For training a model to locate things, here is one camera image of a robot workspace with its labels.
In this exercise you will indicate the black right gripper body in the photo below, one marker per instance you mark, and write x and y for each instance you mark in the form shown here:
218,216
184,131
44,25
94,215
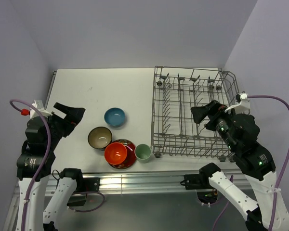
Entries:
217,110

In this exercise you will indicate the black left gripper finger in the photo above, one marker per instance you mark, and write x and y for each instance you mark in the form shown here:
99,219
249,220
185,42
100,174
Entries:
73,116
63,109

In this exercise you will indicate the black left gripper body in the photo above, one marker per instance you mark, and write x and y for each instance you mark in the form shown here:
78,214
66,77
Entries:
59,126

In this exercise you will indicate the dark teal floral bowl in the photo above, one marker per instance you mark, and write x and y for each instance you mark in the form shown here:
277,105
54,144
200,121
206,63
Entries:
99,138

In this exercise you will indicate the orange bowl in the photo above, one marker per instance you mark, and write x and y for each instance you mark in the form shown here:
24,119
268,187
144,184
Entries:
115,153

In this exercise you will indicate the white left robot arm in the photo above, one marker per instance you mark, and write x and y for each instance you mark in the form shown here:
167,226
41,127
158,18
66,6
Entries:
34,168

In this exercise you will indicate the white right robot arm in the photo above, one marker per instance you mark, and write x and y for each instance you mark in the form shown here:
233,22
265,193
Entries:
239,132

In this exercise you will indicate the light blue ceramic bowl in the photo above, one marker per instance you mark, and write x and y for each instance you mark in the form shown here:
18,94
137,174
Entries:
115,117

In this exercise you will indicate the red floral plate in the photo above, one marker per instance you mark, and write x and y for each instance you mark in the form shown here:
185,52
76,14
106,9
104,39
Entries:
131,158

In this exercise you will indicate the pale green cup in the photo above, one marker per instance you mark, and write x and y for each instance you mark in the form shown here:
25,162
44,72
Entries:
143,153

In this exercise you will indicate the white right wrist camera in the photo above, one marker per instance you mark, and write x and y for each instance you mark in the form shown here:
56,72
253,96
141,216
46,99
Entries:
242,104

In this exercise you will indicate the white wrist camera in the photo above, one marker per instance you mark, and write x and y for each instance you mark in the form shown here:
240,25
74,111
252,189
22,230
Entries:
242,104
38,104

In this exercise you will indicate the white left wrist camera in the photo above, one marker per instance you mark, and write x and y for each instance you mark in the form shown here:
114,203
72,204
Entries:
38,104

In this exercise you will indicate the grey wire dish rack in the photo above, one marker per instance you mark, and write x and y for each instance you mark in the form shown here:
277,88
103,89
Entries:
175,91

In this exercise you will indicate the aluminium frame rail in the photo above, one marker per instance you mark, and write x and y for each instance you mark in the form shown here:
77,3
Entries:
139,183

